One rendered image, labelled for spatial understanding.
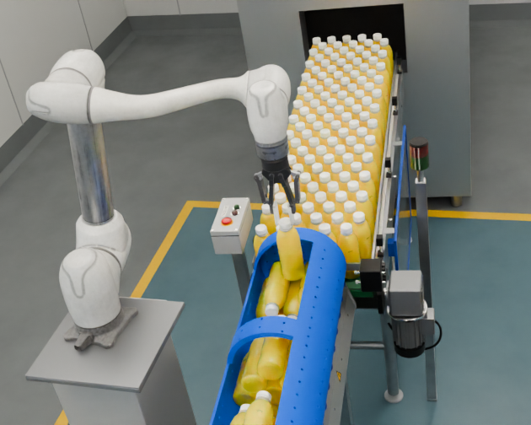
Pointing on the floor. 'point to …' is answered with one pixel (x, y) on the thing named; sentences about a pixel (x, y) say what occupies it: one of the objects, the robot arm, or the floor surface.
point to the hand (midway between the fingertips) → (283, 213)
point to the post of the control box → (242, 273)
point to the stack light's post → (426, 280)
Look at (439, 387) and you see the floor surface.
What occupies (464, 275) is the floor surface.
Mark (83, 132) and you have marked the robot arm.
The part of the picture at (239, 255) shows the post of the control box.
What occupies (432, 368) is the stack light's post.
